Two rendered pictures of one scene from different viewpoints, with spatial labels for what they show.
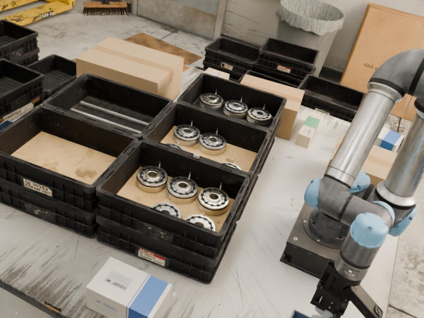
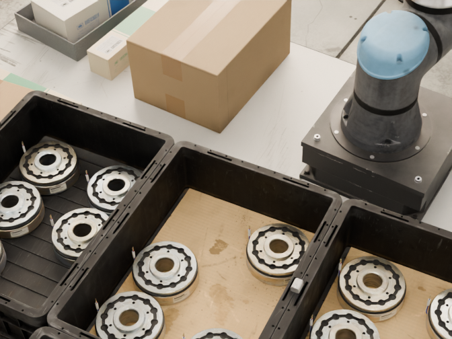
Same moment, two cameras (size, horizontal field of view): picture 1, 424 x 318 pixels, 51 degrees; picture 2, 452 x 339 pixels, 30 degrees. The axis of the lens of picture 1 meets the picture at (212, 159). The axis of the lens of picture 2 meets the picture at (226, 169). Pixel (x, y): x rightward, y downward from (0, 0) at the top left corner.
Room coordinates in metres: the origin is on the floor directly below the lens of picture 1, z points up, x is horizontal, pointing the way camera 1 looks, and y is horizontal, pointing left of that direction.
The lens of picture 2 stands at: (1.09, 0.74, 1.93)
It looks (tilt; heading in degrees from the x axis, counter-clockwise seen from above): 47 degrees down; 285
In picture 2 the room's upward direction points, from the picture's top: 2 degrees counter-clockwise
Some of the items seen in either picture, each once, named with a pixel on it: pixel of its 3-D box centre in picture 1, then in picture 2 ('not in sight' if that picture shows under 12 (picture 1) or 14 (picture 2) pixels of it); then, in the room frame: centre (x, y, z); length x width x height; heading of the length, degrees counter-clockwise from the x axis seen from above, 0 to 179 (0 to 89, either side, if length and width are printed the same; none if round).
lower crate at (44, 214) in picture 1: (65, 182); not in sight; (1.13, 0.48, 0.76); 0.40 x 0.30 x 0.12; 77
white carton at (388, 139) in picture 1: (376, 139); (83, 6); (1.83, -0.75, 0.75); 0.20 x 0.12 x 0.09; 61
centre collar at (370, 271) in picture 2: (214, 197); (372, 281); (1.08, -0.03, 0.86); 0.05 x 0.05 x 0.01
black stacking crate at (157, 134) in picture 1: (207, 148); (204, 279); (1.33, 0.02, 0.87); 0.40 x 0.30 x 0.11; 77
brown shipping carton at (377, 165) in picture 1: (365, 174); (212, 46); (1.49, -0.63, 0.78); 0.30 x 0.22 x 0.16; 72
